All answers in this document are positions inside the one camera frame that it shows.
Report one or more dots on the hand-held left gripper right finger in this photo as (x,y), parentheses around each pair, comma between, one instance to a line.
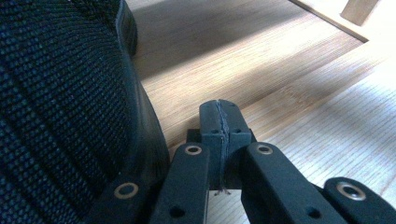
(236,127)

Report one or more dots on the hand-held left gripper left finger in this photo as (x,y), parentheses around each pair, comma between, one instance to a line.
(211,124)

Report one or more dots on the black knit shoe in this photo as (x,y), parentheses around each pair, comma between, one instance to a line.
(62,93)

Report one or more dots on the wooden shoe rack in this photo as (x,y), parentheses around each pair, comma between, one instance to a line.
(249,62)

